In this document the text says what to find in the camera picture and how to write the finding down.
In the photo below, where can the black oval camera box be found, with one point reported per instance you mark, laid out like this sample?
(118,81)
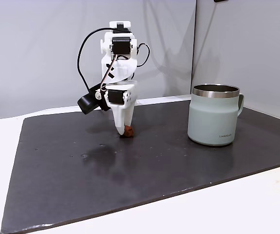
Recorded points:
(88,102)

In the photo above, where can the dark grey table mat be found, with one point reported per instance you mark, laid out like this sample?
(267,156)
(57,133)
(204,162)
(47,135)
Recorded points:
(154,170)

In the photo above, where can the black object on wall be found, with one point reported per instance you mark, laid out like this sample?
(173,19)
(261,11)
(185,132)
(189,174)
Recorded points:
(221,0)

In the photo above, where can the red-brown cube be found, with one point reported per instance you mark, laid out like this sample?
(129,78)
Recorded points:
(128,131)

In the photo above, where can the pale green steel-rimmed mug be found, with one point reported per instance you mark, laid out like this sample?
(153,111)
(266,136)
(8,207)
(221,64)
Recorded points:
(212,117)

